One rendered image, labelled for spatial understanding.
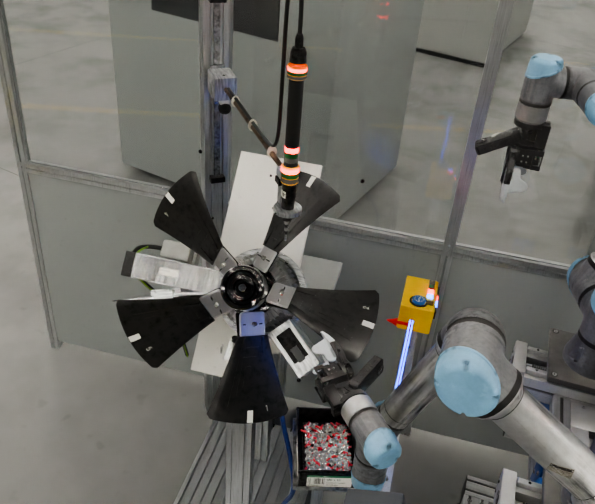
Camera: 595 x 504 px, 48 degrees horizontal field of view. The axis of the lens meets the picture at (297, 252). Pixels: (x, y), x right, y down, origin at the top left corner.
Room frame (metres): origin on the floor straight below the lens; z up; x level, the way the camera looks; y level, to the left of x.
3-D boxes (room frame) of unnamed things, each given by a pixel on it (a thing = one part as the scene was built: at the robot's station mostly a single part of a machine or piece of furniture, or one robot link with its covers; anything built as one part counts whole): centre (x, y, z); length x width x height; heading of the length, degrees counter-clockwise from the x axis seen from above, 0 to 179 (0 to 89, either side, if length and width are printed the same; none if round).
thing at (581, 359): (1.42, -0.84, 1.09); 0.15 x 0.15 x 0.10
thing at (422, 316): (1.63, -0.38, 1.02); 0.16 x 0.10 x 0.11; 168
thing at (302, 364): (1.44, -0.02, 0.98); 0.20 x 0.16 x 0.20; 168
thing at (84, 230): (2.12, -0.13, 0.50); 2.59 x 0.03 x 0.91; 78
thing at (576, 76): (1.54, -0.64, 1.78); 0.11 x 0.11 x 0.08; 1
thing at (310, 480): (1.21, -0.12, 0.85); 0.22 x 0.17 x 0.07; 4
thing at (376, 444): (0.96, -0.20, 1.18); 0.11 x 0.08 x 0.09; 25
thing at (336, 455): (1.20, -0.12, 0.83); 0.19 x 0.14 x 0.04; 4
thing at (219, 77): (2.00, 0.27, 1.54); 0.10 x 0.07 x 0.08; 23
